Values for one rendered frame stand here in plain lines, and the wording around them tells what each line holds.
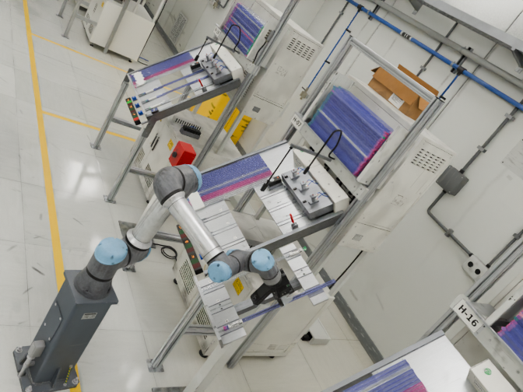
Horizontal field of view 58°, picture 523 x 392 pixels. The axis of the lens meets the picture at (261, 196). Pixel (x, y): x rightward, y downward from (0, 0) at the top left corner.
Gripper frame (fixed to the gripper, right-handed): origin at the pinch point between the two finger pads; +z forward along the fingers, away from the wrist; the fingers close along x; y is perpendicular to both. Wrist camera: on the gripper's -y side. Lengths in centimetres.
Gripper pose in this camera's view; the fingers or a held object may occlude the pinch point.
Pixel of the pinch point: (280, 303)
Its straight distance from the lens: 200.6
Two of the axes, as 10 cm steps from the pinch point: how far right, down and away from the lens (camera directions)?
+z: 2.9, 6.2, 7.3
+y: 8.8, -4.8, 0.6
